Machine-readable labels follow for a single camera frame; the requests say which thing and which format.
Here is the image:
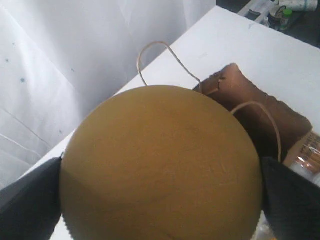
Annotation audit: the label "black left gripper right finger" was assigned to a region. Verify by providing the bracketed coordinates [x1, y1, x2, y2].
[261, 157, 320, 240]

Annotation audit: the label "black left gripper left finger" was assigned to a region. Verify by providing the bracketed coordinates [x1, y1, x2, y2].
[0, 157, 62, 240]

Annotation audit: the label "brown paper shopping bag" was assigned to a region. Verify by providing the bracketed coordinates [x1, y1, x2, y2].
[136, 41, 313, 166]

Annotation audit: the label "spaghetti packet dark blue ends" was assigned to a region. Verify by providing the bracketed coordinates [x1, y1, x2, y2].
[290, 147, 320, 187]

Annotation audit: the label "green lidded jar background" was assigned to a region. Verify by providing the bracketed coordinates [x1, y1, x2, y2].
[279, 8, 293, 31]

